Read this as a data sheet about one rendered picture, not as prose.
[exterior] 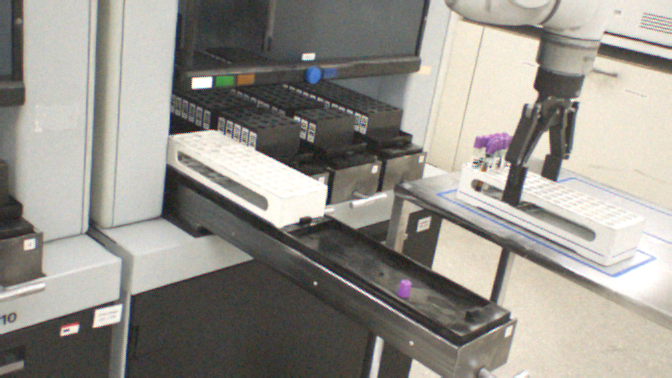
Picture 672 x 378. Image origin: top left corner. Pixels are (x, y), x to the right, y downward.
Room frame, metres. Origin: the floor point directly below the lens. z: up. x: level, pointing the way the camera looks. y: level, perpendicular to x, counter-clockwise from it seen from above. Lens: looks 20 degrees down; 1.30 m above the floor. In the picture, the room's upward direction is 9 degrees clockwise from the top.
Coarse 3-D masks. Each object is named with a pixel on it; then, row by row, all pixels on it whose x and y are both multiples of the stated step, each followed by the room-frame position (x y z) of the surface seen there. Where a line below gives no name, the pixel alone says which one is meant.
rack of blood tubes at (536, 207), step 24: (480, 168) 1.32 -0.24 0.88; (504, 168) 1.34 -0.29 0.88; (456, 192) 1.32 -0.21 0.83; (480, 192) 1.30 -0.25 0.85; (528, 192) 1.23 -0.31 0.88; (552, 192) 1.25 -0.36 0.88; (576, 192) 1.27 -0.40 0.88; (504, 216) 1.25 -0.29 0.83; (528, 216) 1.22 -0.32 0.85; (552, 216) 1.29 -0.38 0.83; (576, 216) 1.17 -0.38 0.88; (600, 216) 1.18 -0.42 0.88; (624, 216) 1.19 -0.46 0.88; (552, 240) 1.19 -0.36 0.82; (576, 240) 1.16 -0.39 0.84; (600, 240) 1.14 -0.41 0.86; (624, 240) 1.15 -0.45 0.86
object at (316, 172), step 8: (176, 128) 1.49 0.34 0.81; (184, 128) 1.48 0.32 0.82; (296, 168) 1.35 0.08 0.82; (304, 168) 1.36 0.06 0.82; (312, 168) 1.36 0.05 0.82; (320, 168) 1.37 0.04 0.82; (312, 176) 1.35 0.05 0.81; (320, 176) 1.37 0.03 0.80; (328, 176) 1.38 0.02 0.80; (328, 208) 1.34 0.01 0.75
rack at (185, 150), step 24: (168, 144) 1.27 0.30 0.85; (192, 144) 1.25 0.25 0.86; (216, 144) 1.27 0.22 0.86; (240, 144) 1.29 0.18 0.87; (192, 168) 1.24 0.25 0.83; (216, 168) 1.18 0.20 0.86; (240, 168) 1.17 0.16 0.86; (264, 168) 1.19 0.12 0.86; (288, 168) 1.21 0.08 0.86; (240, 192) 1.21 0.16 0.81; (264, 192) 1.11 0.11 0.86; (288, 192) 1.11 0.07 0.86; (312, 192) 1.13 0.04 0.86; (264, 216) 1.10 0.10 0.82; (288, 216) 1.09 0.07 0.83; (312, 216) 1.13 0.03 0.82
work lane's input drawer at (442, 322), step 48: (192, 192) 1.19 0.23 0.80; (240, 240) 1.11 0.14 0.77; (288, 240) 1.05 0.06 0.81; (336, 240) 1.10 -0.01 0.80; (336, 288) 0.97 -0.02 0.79; (384, 288) 0.97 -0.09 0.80; (432, 288) 0.99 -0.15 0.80; (384, 336) 0.91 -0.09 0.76; (432, 336) 0.86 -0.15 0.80; (480, 336) 0.88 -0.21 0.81
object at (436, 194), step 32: (416, 192) 1.32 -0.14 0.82; (448, 192) 1.34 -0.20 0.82; (608, 192) 1.50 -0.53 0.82; (480, 224) 1.22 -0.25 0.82; (512, 224) 1.24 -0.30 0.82; (512, 256) 1.64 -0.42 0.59; (544, 256) 1.13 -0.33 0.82; (576, 256) 1.15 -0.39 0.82; (640, 256) 1.19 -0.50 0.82; (608, 288) 1.05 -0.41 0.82; (640, 288) 1.07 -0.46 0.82
